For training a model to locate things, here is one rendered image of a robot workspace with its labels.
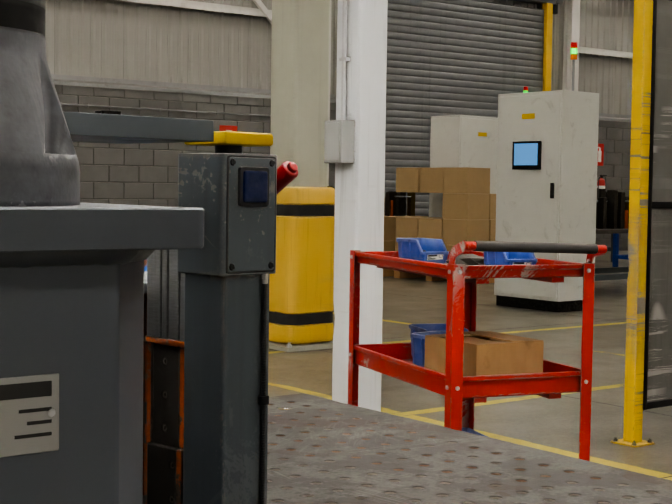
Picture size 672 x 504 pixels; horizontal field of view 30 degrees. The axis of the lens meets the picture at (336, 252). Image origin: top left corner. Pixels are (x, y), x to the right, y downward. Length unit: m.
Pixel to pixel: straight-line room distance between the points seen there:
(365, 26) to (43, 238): 4.82
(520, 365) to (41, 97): 3.04
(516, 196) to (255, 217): 10.67
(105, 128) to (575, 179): 10.66
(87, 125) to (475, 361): 2.60
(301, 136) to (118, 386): 7.91
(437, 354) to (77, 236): 3.10
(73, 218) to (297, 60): 7.95
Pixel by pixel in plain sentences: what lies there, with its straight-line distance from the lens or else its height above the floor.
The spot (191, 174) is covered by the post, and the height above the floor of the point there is 1.12.
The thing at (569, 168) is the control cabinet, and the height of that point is 1.30.
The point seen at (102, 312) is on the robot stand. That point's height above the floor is 1.05.
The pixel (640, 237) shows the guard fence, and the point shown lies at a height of 0.91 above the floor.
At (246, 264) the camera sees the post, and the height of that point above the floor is 1.04.
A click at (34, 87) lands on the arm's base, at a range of 0.63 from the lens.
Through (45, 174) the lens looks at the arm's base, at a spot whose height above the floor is 1.12.
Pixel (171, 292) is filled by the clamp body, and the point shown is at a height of 1.00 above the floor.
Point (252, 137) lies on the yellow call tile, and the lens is 1.16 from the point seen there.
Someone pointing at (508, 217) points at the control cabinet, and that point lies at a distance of 11.87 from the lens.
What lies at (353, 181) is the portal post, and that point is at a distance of 5.32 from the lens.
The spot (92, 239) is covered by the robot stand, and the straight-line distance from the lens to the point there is 0.59.
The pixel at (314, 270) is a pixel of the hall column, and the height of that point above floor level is 0.54.
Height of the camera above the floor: 1.11
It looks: 3 degrees down
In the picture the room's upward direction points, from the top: 1 degrees clockwise
